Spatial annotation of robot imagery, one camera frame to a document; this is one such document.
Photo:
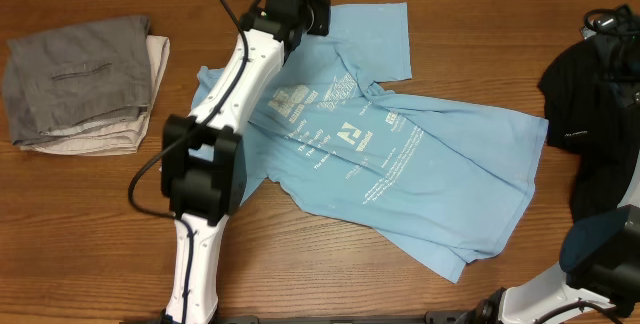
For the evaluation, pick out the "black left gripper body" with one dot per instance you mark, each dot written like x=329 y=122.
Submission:
x=318 y=6

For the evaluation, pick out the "light blue printed t-shirt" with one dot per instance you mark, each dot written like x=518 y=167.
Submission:
x=445 y=181

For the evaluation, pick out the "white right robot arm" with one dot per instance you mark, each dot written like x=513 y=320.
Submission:
x=597 y=270

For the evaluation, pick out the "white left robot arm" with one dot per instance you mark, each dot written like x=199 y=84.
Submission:
x=203 y=171

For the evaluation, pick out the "black garment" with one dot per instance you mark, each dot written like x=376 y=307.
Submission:
x=588 y=117

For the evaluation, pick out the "folded grey trousers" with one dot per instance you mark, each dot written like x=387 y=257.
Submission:
x=64 y=81

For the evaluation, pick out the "folded beige garment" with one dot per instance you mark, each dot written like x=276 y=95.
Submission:
x=123 y=137

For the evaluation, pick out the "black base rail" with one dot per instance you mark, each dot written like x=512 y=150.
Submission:
x=345 y=319

